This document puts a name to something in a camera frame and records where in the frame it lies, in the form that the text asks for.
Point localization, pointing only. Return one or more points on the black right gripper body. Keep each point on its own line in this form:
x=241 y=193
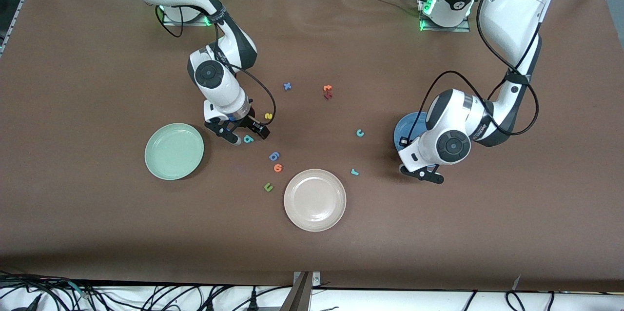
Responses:
x=249 y=122

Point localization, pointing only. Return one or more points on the teal foam letter b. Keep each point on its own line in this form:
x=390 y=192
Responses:
x=246 y=139

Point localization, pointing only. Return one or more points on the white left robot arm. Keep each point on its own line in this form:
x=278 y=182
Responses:
x=512 y=9

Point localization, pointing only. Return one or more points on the blue plate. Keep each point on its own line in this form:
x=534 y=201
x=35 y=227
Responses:
x=407 y=128

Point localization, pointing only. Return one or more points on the blue foam digit 6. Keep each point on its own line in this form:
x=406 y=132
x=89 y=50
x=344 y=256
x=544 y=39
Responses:
x=271 y=158

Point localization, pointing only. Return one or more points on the green foam letter u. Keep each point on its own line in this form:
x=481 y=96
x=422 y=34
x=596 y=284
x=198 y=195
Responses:
x=266 y=188

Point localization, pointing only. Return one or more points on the green plate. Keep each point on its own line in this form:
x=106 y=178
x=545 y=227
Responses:
x=174 y=151

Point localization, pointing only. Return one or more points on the beige plate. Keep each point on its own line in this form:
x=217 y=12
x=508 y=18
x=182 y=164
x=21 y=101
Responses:
x=315 y=200

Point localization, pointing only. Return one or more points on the brown table cover sheet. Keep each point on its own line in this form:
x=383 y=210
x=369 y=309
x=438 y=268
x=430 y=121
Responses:
x=341 y=33

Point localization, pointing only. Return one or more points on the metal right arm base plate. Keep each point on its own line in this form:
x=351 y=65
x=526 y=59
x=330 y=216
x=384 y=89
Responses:
x=192 y=22

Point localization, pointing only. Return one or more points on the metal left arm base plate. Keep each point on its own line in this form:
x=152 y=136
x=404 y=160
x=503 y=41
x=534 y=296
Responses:
x=446 y=29

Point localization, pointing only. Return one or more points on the metal table edge bracket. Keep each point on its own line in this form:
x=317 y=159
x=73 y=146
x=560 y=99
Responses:
x=306 y=291

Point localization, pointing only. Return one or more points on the aluminium frame rail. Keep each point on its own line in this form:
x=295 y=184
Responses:
x=19 y=9

